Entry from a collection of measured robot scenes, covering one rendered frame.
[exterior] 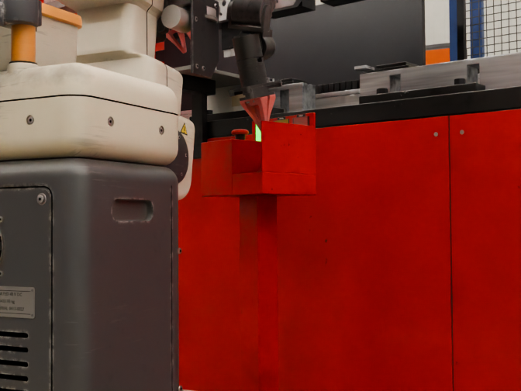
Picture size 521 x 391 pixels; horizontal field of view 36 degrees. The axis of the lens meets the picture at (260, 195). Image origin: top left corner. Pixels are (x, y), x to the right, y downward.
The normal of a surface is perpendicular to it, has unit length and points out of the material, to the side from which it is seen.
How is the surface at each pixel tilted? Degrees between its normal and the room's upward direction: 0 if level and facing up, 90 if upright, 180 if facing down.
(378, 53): 90
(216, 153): 90
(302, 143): 90
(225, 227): 90
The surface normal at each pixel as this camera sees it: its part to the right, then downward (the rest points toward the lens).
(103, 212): 0.89, -0.02
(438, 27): -0.60, -0.02
